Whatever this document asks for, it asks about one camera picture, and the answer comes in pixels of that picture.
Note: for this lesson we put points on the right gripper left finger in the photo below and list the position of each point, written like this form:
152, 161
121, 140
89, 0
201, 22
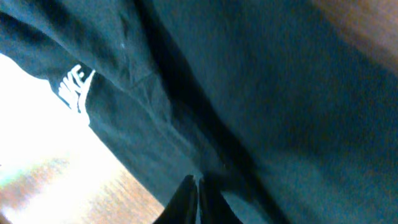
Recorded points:
182, 207

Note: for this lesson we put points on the black t-shirt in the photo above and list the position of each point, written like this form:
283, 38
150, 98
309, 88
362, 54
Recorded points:
260, 98

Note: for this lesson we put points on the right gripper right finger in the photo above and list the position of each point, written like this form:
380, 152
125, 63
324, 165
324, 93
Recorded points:
214, 209

